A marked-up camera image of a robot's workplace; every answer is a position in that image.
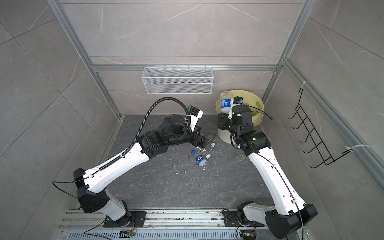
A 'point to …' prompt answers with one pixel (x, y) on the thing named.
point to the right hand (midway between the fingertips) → (222, 114)
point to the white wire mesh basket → (178, 80)
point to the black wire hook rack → (320, 147)
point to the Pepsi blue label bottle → (202, 162)
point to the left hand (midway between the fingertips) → (208, 128)
